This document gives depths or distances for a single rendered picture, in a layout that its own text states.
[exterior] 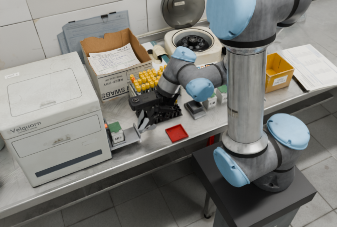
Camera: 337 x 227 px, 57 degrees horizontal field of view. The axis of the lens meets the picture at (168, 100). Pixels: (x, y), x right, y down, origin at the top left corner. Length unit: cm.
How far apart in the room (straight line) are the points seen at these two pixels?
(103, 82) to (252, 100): 73
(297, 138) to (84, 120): 61
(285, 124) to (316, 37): 104
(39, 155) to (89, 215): 107
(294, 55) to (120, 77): 86
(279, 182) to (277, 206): 7
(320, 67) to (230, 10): 109
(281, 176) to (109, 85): 74
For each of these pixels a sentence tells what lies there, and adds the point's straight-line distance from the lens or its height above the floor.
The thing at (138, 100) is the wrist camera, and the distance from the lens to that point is 106.
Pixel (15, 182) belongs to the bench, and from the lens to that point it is 121.
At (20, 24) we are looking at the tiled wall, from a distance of 150.
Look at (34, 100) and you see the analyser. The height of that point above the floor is 117.
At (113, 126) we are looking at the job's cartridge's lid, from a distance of 112.
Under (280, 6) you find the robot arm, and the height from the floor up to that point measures 152.
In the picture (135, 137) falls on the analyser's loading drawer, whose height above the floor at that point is 91.
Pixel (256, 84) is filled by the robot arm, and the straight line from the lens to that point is 70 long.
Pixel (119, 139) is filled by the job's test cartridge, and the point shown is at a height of 94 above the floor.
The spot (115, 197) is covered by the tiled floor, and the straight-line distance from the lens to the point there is 209.
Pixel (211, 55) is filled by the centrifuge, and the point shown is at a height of 97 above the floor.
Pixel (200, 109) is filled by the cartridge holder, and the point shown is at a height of 90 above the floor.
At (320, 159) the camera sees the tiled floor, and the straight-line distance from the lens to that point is 244.
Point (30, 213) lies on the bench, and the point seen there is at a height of 27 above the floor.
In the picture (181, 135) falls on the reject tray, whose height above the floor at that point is 88.
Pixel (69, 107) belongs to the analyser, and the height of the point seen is 117.
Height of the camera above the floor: 181
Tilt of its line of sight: 44 degrees down
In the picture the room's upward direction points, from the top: 1 degrees counter-clockwise
